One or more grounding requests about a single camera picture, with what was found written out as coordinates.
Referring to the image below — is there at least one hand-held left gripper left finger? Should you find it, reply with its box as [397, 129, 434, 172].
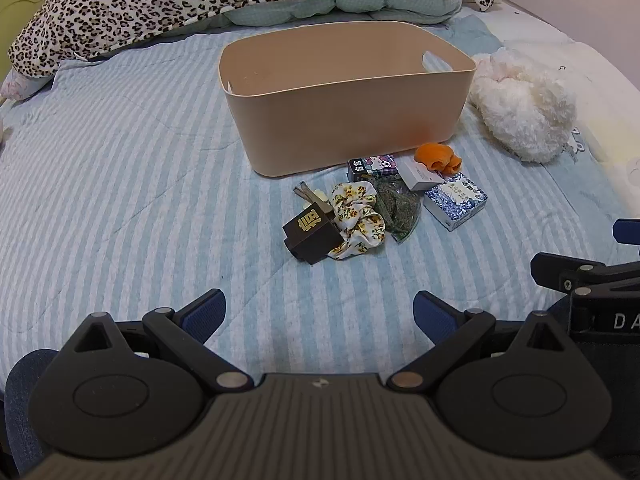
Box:
[62, 288, 252, 397]

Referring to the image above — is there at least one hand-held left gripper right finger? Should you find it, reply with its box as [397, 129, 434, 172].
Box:
[386, 290, 583, 396]

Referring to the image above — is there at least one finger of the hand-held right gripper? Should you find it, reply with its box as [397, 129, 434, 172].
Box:
[613, 218, 640, 247]
[531, 252, 640, 297]

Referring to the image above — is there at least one clear bag of green herbs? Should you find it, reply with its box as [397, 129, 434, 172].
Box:
[375, 176, 423, 244]

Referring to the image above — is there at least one blue white patterned box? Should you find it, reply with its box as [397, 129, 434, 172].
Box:
[423, 172, 489, 232]

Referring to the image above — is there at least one floral satin scrunchie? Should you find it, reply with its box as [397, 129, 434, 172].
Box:
[327, 182, 387, 261]

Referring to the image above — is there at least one dark brown box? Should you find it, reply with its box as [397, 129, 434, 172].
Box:
[282, 203, 337, 266]

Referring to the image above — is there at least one small white box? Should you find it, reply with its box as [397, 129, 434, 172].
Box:
[398, 155, 446, 192]

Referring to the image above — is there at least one blue striped bed sheet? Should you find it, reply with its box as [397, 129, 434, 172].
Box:
[0, 25, 640, 396]

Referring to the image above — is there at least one white printed quilt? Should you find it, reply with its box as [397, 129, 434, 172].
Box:
[470, 0, 640, 206]

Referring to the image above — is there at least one tan hair clip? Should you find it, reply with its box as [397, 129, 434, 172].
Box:
[294, 181, 331, 211]

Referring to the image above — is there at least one orange fabric piece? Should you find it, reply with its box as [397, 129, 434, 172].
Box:
[415, 143, 463, 176]

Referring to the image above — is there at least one small cartoon print box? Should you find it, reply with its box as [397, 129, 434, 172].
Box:
[347, 154, 400, 183]

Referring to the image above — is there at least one white fluffy plush toy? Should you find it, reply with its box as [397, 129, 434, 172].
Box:
[467, 47, 578, 164]

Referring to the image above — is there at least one person's left leg in jeans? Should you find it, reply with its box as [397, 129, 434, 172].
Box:
[4, 349, 57, 478]

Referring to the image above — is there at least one beige plastic storage bin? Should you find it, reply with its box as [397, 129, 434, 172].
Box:
[218, 20, 477, 178]

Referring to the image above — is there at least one teal quilted comforter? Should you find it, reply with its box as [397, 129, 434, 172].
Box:
[165, 0, 463, 37]

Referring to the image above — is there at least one leopard print blanket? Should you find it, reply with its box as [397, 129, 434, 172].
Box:
[7, 0, 505, 82]

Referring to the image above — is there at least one light green cabinet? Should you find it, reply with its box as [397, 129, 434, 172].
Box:
[0, 0, 46, 81]

